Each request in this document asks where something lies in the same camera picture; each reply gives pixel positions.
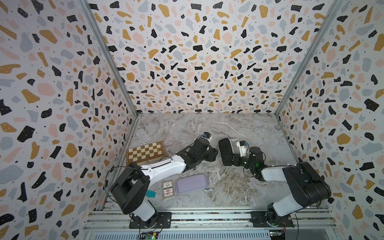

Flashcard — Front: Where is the lilac zippered umbrella sleeve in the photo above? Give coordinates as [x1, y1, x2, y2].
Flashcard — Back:
[176, 174, 208, 194]

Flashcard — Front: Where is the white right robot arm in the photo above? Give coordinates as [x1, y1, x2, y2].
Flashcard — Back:
[229, 147, 331, 223]

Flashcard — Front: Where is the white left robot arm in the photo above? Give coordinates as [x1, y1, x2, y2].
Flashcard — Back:
[110, 132, 218, 223]

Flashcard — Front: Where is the wooden chessboard box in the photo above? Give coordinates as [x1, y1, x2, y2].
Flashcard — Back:
[126, 141, 166, 166]

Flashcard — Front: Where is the playing card box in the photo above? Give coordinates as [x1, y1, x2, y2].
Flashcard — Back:
[162, 180, 175, 199]

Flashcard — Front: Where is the teal small block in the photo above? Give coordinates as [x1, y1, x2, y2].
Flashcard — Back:
[146, 190, 156, 198]

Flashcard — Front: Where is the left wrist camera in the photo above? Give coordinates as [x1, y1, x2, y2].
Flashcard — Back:
[202, 132, 212, 142]

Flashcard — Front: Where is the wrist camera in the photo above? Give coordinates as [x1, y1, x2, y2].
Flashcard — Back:
[202, 132, 212, 142]
[236, 141, 249, 157]

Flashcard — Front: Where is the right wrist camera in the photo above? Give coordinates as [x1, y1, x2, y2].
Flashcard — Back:
[236, 141, 249, 157]

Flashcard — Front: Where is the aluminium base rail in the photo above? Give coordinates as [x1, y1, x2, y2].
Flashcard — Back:
[81, 201, 342, 240]

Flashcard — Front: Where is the aluminium corner post right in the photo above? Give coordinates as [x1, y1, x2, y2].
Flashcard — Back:
[275, 0, 343, 118]

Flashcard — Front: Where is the aluminium corner post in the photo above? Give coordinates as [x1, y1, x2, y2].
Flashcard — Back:
[78, 0, 138, 119]
[275, 0, 343, 118]

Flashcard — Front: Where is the aluminium corner post left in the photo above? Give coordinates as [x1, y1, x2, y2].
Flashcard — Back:
[78, 0, 138, 119]

